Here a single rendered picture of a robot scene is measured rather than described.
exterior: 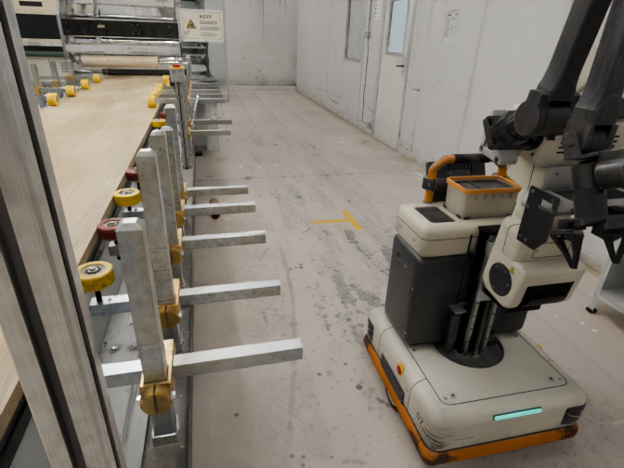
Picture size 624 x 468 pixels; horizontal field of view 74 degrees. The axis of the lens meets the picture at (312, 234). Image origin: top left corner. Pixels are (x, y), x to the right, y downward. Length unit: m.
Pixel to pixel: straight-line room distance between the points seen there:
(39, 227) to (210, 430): 1.58
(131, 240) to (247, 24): 11.22
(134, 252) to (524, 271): 1.05
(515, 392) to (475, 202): 0.68
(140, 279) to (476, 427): 1.26
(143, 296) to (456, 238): 1.11
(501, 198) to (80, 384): 1.46
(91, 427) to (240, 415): 1.48
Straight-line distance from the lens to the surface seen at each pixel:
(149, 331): 0.72
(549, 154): 1.24
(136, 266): 0.66
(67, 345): 0.33
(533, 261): 1.39
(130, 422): 1.06
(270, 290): 1.04
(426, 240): 1.47
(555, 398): 1.77
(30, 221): 0.28
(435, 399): 1.58
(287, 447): 1.74
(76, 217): 1.34
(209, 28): 5.35
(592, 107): 0.97
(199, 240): 1.24
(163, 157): 1.11
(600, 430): 2.16
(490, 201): 1.60
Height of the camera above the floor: 1.39
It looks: 26 degrees down
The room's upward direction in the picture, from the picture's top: 2 degrees clockwise
